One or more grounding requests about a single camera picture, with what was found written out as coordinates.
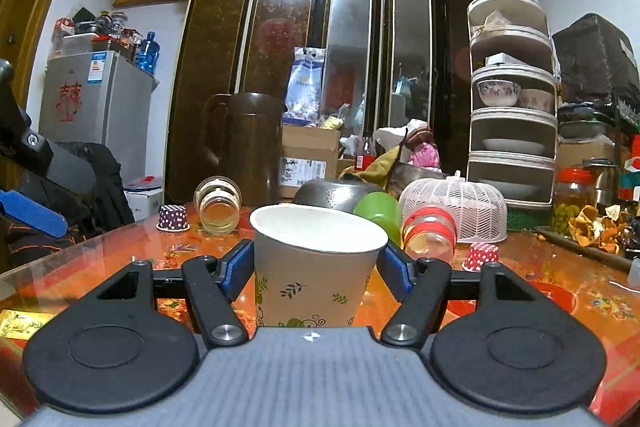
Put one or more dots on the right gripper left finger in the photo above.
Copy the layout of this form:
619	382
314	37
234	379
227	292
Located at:
212	284

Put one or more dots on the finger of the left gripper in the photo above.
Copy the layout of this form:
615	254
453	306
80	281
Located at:
21	208

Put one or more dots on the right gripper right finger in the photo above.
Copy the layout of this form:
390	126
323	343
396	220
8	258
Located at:
420	287

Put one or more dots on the white printed paper cup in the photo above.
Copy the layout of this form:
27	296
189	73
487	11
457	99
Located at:
312	265

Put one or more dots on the green plastic cup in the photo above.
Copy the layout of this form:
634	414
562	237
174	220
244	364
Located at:
384	211

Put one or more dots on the red-banded glass jar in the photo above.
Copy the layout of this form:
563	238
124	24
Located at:
430	232

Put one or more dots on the red dotted cupcake liner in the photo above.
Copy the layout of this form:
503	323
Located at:
478	255

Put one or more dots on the black jacket on chair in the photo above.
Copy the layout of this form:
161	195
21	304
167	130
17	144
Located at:
104	209

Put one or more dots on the purple dotted cupcake liner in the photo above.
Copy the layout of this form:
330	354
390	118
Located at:
173	219

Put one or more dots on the yellow-banded glass jar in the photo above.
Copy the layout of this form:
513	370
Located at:
218	201

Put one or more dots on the silver refrigerator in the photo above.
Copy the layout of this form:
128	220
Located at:
101	98

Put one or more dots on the white mesh food cover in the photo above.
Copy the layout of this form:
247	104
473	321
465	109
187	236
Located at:
478	209

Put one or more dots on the steel colander bowl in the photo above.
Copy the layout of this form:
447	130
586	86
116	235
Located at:
341	195

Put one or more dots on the blue water bottle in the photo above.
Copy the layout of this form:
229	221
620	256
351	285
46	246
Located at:
148	53

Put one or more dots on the dark brown pitcher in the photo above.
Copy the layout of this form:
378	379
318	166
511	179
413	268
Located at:
241	139

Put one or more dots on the cardboard box with label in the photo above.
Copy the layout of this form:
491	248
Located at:
307	153

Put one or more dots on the red-lid pickle jar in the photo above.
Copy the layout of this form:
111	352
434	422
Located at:
573	190

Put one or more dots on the blue white snack bag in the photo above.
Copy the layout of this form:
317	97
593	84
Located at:
303	94

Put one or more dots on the steel kettle pot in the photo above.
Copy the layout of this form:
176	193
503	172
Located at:
605	179

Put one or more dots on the white tiered dish rack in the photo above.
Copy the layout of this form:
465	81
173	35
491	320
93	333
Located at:
514	94

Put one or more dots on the dark wooden wardrobe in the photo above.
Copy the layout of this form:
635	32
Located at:
369	63

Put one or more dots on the black covered appliance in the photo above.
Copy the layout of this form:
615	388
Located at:
597	64

